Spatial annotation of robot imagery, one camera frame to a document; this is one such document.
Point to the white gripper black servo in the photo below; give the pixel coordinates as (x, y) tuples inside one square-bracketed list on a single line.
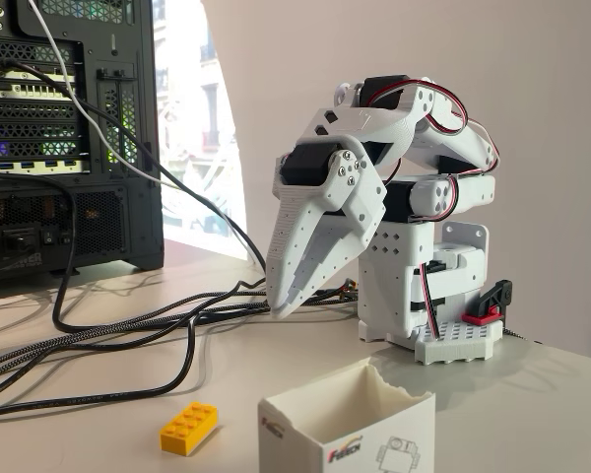
[(302, 204)]

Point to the yellow toy brick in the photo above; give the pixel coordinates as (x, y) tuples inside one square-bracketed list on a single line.
[(187, 428)]

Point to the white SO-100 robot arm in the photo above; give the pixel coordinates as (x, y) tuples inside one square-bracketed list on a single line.
[(389, 276)]

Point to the white Feetech cardboard box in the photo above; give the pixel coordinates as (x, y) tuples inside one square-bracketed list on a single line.
[(295, 433)]

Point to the black red table clamp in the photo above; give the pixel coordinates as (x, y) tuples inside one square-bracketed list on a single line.
[(492, 300)]

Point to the black computer tower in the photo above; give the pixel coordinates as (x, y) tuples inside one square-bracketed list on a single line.
[(118, 212)]

